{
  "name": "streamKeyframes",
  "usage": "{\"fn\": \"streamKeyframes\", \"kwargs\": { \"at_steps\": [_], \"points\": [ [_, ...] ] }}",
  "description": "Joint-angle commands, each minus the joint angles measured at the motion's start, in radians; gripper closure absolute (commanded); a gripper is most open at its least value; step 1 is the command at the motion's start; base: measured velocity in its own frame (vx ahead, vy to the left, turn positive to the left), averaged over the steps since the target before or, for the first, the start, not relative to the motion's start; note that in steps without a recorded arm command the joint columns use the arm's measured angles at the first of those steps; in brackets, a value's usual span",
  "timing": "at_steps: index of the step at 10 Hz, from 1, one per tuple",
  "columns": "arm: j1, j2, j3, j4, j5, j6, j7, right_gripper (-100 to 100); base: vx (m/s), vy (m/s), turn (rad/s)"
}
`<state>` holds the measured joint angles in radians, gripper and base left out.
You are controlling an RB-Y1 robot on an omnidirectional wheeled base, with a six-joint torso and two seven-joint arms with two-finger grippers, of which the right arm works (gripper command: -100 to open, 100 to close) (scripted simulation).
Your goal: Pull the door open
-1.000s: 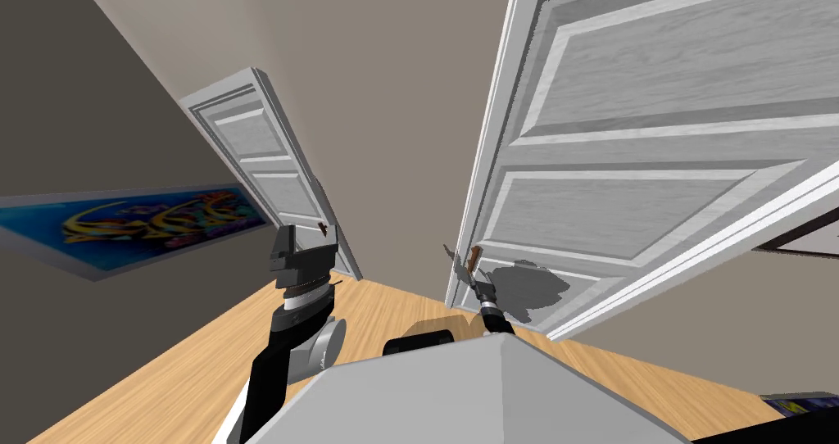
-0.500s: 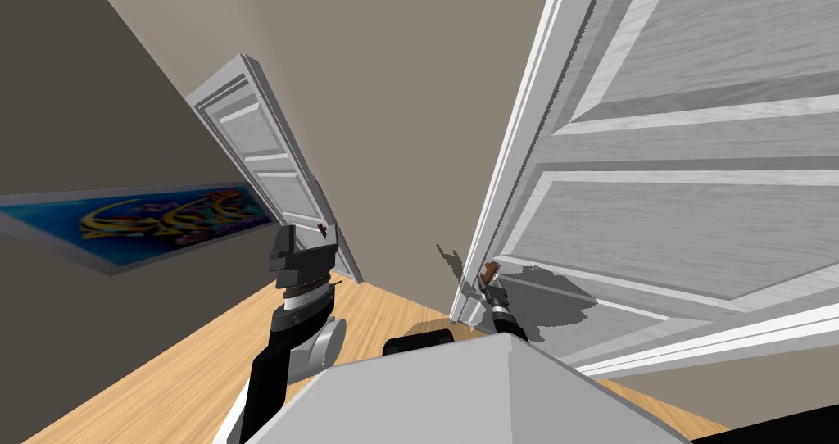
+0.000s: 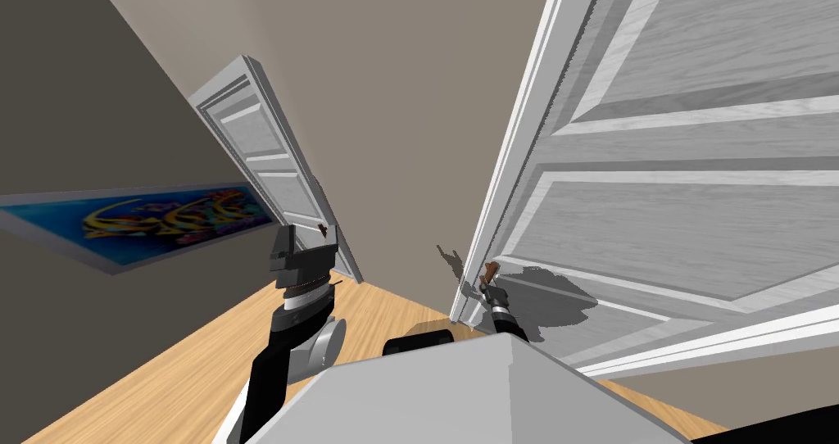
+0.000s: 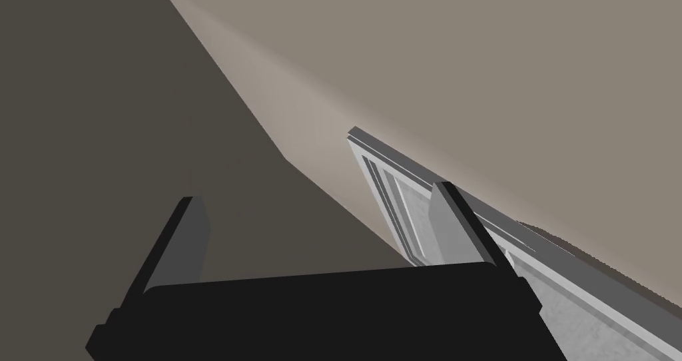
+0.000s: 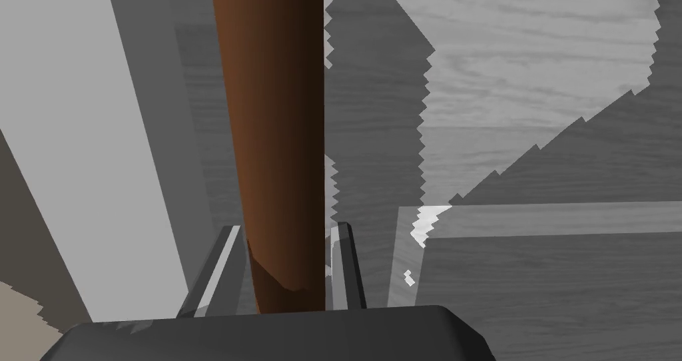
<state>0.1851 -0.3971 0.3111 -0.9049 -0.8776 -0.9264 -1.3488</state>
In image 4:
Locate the white panelled door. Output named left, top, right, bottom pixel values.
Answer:
left=347, top=126, right=682, bottom=361

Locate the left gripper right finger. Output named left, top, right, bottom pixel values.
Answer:
left=428, top=180, right=517, bottom=284

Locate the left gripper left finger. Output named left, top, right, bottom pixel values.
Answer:
left=123, top=195, right=211, bottom=310

